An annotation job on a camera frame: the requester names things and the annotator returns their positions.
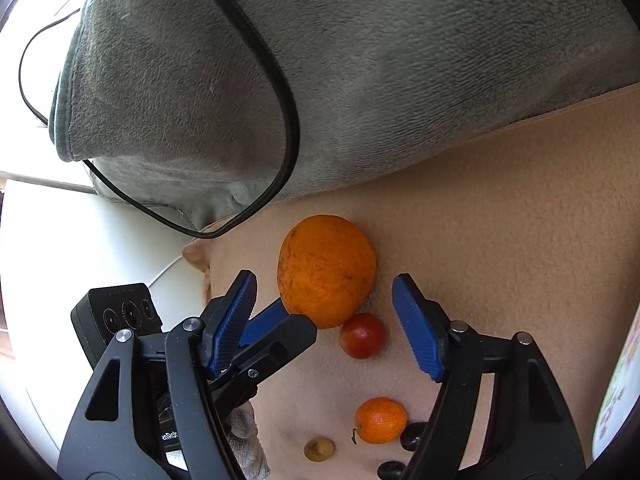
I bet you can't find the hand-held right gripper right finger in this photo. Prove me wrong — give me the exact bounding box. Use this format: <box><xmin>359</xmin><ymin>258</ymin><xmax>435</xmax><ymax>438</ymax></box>
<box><xmin>391</xmin><ymin>273</ymin><xmax>587</xmax><ymax>480</ymax></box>

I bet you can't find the small mandarin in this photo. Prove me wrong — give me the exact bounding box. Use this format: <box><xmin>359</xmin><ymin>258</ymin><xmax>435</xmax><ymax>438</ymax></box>
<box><xmin>351</xmin><ymin>397</ymin><xmax>409</xmax><ymax>445</ymax></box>

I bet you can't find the floral plate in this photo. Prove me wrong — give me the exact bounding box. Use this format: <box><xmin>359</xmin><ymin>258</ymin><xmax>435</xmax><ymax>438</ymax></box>
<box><xmin>591</xmin><ymin>305</ymin><xmax>640</xmax><ymax>463</ymax></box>

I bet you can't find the brown longan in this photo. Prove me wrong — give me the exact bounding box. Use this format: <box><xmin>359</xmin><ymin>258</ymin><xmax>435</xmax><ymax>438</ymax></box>
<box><xmin>304</xmin><ymin>436</ymin><xmax>336</xmax><ymax>462</ymax></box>

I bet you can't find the grey fleece blanket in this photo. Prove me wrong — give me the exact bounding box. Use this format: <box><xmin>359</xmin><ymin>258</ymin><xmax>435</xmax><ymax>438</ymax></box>
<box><xmin>48</xmin><ymin>0</ymin><xmax>640</xmax><ymax>233</ymax></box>

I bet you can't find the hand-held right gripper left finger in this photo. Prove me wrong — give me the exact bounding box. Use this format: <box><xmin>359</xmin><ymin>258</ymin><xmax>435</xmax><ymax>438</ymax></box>
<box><xmin>56</xmin><ymin>269</ymin><xmax>259</xmax><ymax>480</ymax></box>

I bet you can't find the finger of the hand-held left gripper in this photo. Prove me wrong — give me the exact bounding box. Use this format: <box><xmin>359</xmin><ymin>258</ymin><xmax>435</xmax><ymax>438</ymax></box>
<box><xmin>210</xmin><ymin>298</ymin><xmax>319</xmax><ymax>412</ymax></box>

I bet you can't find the beige blanket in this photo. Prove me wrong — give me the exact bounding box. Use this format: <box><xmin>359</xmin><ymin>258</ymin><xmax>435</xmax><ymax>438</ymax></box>
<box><xmin>181</xmin><ymin>82</ymin><xmax>640</xmax><ymax>480</ymax></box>

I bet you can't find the black cable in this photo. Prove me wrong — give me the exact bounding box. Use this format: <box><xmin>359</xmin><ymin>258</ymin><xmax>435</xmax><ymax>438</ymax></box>
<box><xmin>17</xmin><ymin>0</ymin><xmax>302</xmax><ymax>239</ymax></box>

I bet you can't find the large spotted orange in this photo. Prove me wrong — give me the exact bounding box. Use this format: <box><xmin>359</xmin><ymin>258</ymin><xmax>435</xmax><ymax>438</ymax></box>
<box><xmin>277</xmin><ymin>214</ymin><xmax>378</xmax><ymax>330</ymax></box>

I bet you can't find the red cherry tomato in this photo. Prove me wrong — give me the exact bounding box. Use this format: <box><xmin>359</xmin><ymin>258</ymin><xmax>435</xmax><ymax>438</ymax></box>
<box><xmin>338</xmin><ymin>312</ymin><xmax>387</xmax><ymax>360</ymax></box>

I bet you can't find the person's left hand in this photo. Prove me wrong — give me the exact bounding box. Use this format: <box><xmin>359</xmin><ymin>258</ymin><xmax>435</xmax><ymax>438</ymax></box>
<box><xmin>224</xmin><ymin>406</ymin><xmax>272</xmax><ymax>480</ymax></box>

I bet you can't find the black grape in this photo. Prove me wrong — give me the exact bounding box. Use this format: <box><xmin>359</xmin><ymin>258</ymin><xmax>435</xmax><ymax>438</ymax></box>
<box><xmin>399</xmin><ymin>421</ymin><xmax>428</xmax><ymax>452</ymax></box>
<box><xmin>377</xmin><ymin>460</ymin><xmax>408</xmax><ymax>480</ymax></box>

